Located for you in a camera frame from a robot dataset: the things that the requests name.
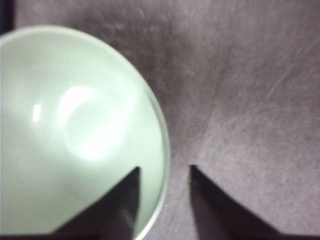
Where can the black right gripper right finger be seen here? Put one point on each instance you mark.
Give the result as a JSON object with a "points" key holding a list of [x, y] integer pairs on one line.
{"points": [[219, 216]]}

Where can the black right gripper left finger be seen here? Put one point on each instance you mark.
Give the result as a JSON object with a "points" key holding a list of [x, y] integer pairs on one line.
{"points": [[113, 216]]}

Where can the light green bowl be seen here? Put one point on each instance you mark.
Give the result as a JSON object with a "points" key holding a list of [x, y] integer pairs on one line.
{"points": [[77, 114]]}

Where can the dark green rectangular tray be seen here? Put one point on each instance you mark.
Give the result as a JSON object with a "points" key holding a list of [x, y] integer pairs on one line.
{"points": [[7, 15]]}

